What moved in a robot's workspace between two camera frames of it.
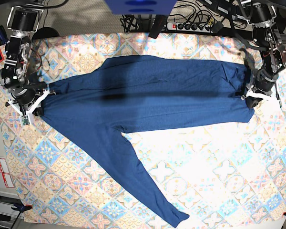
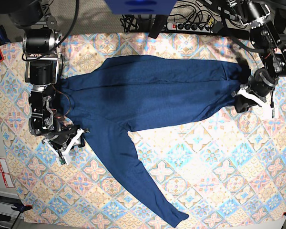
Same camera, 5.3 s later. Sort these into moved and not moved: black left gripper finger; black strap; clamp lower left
Moved: black left gripper finger
Not moved: clamp lower left; black strap
